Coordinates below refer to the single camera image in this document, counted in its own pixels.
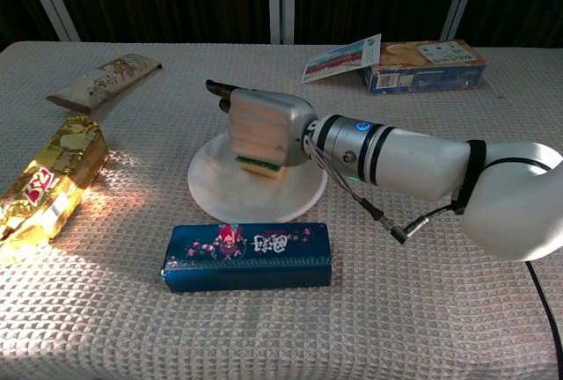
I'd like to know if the green and yellow sponge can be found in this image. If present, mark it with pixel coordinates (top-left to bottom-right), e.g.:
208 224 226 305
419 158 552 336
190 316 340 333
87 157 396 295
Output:
234 155 285 180

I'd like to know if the beige waffle-weave tablecloth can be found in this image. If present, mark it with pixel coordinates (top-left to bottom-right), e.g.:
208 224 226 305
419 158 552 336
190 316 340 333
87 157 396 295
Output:
0 40 563 380

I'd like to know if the beige snack packet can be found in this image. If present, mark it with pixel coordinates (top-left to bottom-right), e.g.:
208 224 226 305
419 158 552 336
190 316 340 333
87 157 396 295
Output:
46 53 164 115

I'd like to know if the blue and red postcard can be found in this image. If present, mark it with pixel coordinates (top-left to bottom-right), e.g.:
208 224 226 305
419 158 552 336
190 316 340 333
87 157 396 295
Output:
300 33 383 85

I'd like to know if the multicolour wrist wire harness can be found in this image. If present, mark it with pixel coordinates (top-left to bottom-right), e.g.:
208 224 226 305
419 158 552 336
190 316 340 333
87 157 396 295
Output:
305 135 467 246

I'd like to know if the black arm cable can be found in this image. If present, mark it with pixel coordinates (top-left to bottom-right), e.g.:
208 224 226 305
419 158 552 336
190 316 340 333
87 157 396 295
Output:
524 260 563 370

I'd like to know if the gold foil snack package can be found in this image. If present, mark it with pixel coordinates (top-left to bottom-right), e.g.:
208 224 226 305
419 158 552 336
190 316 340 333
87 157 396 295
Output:
0 116 110 254

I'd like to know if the blue and orange cracker box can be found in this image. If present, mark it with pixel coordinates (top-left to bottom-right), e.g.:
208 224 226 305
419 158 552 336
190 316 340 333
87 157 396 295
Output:
358 39 487 96

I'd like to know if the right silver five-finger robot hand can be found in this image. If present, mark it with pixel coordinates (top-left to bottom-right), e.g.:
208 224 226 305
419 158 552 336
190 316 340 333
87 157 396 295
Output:
205 79 319 168

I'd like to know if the dark blue floral box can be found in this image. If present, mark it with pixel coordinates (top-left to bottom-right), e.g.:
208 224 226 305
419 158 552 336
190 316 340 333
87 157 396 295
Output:
160 222 333 294

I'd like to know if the white round plate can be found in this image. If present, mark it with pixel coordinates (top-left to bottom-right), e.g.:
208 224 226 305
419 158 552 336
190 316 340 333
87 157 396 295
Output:
186 131 329 224

